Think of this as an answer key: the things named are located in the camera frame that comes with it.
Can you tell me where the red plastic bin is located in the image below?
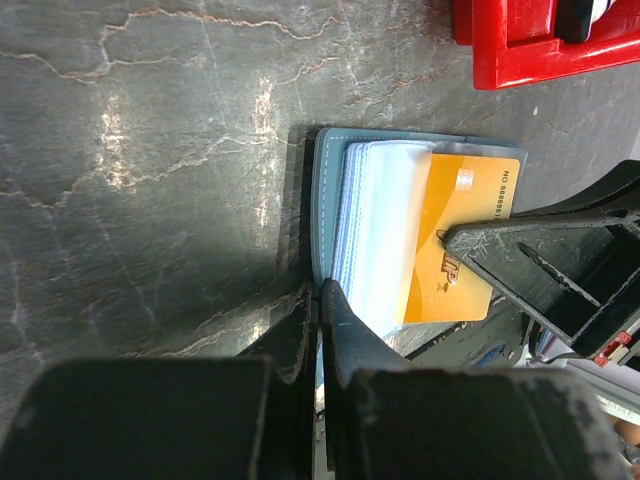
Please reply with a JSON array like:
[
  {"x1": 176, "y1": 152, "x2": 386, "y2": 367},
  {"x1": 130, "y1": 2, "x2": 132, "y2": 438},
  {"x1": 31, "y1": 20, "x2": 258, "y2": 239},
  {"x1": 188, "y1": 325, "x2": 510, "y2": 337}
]
[{"x1": 452, "y1": 1, "x2": 639, "y2": 91}]

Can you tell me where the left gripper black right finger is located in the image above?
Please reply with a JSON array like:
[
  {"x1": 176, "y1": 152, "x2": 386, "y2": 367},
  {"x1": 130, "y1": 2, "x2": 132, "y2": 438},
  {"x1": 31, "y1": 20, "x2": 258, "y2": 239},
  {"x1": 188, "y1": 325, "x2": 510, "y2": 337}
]
[{"x1": 320, "y1": 280, "x2": 630, "y2": 479}]

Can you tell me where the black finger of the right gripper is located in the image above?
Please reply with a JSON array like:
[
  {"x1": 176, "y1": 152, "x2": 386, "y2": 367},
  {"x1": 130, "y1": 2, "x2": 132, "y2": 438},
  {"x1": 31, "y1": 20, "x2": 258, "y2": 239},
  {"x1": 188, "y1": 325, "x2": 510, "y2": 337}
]
[
  {"x1": 468, "y1": 209, "x2": 639, "y2": 358},
  {"x1": 511, "y1": 159, "x2": 639, "y2": 218}
]

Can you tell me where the blue leather card holder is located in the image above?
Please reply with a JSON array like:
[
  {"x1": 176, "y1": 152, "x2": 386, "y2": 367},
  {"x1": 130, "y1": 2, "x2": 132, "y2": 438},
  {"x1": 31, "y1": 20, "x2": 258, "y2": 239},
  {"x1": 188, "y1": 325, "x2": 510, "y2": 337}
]
[{"x1": 311, "y1": 128, "x2": 527, "y2": 339}]

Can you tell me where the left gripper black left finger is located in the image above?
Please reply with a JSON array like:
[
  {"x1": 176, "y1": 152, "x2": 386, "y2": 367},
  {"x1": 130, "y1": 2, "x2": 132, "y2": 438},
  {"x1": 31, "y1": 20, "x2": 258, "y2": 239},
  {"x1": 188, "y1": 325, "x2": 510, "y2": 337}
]
[{"x1": 1, "y1": 285, "x2": 316, "y2": 479}]

